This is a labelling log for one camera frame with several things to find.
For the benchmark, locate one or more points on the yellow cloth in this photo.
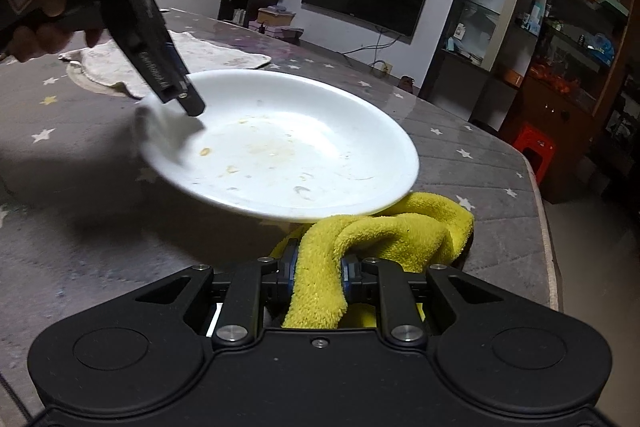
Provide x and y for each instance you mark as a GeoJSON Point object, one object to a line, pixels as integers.
{"type": "Point", "coordinates": [400, 232]}

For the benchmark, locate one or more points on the white rag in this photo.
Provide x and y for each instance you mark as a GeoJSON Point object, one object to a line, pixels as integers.
{"type": "Point", "coordinates": [215, 52]}

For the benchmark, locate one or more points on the pink flat box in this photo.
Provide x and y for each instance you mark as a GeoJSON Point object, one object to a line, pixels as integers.
{"type": "Point", "coordinates": [272, 31]}

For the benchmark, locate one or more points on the grey star-print table cover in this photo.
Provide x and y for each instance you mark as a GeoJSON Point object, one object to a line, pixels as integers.
{"type": "Point", "coordinates": [75, 187]}

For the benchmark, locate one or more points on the red plastic stool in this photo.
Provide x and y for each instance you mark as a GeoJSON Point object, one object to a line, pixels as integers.
{"type": "Point", "coordinates": [535, 149]}

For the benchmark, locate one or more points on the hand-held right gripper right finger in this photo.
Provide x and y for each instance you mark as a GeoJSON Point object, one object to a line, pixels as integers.
{"type": "Point", "coordinates": [351, 278]}

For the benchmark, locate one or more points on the small brown object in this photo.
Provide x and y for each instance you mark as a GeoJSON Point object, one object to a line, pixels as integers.
{"type": "Point", "coordinates": [406, 83]}

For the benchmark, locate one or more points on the white wall socket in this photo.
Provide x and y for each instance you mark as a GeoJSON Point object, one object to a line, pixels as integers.
{"type": "Point", "coordinates": [384, 67]}

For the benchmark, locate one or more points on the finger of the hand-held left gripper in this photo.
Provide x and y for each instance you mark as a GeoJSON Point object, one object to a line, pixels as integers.
{"type": "Point", "coordinates": [192, 103]}

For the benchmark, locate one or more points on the brown wooden cabinet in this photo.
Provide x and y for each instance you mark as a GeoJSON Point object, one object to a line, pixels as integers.
{"type": "Point", "coordinates": [575, 57]}

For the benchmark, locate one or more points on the glass door cabinet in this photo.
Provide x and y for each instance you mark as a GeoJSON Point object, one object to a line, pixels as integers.
{"type": "Point", "coordinates": [480, 7]}

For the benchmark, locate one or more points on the cardboard box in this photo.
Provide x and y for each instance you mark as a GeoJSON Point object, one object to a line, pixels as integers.
{"type": "Point", "coordinates": [276, 17]}

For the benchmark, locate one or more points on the white plate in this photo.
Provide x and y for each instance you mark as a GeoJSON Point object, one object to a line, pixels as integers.
{"type": "Point", "coordinates": [300, 147]}

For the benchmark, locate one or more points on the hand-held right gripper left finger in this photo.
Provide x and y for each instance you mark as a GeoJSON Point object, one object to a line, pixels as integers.
{"type": "Point", "coordinates": [288, 268]}

